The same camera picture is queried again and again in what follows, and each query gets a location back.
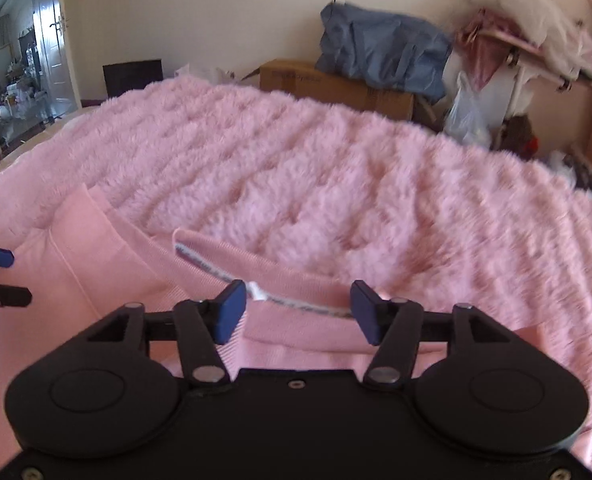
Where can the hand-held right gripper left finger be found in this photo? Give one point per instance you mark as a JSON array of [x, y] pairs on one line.
[[231, 310]]

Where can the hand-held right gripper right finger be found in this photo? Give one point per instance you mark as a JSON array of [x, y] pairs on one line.
[[368, 310]]

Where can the pink sweatshirt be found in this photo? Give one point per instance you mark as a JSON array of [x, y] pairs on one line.
[[101, 270]]

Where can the cluttered clothes rack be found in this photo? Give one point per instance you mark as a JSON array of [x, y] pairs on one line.
[[523, 85]]

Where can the pink fluffy blanket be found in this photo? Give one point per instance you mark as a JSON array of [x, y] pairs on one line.
[[326, 185]]

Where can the white door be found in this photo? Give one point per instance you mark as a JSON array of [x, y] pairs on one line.
[[51, 60]]

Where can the white plastic bag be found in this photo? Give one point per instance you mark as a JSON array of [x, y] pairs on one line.
[[465, 115]]

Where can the black panel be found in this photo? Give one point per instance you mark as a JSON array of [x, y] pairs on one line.
[[133, 77]]

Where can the cardboard box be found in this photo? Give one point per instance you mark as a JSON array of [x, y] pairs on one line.
[[326, 87]]

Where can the dark plush toy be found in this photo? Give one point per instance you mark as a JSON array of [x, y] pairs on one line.
[[518, 132]]

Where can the white tote bag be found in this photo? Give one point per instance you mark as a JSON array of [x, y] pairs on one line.
[[201, 74]]

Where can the white electric heater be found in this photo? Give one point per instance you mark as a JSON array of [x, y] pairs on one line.
[[560, 165]]

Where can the blue fabric bag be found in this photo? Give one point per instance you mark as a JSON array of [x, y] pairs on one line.
[[385, 55]]

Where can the pink satin cloth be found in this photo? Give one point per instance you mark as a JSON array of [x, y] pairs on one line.
[[480, 55]]

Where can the translucent plastic bag pile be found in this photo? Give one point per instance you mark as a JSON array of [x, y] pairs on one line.
[[535, 10]]

